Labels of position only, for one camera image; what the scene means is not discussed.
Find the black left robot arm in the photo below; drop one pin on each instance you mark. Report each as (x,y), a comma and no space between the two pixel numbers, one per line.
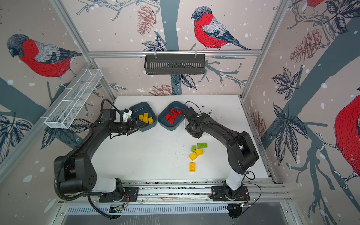
(74,174)

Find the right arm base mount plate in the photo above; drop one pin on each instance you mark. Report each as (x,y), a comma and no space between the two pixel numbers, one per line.
(224,193)

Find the left dark teal bin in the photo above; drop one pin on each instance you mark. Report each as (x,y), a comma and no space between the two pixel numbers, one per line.
(144,112)

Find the yellow long lego bottom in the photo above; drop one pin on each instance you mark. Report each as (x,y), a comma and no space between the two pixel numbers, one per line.
(192,167)

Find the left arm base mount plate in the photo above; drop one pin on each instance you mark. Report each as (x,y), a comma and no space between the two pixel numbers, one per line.
(126,195)

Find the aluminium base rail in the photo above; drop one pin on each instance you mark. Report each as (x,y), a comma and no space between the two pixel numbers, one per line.
(262,190)

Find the middle dark teal bin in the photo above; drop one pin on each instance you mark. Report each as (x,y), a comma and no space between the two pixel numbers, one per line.
(176,105)

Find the small green lego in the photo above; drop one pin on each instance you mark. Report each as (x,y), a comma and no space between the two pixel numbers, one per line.
(193,148)

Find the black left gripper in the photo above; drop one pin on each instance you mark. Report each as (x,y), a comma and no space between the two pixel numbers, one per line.
(131,128)

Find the green long lego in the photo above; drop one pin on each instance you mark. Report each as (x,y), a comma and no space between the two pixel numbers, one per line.
(201,145)

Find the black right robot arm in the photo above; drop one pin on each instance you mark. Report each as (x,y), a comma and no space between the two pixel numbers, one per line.
(241,151)

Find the white mesh wire shelf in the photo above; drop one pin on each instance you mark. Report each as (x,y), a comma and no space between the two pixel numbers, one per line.
(75,97)

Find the dark teal bin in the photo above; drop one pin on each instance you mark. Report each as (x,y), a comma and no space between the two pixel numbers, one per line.
(144,112)
(176,105)

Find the white plastic bin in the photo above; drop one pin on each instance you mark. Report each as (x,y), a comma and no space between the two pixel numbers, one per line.
(214,117)

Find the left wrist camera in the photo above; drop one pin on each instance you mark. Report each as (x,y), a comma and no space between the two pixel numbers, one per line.
(126,114)

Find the black hanging wire basket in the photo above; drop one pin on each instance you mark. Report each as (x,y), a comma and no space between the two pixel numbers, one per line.
(175,64)

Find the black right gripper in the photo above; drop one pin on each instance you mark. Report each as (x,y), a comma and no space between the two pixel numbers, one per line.
(196,135)

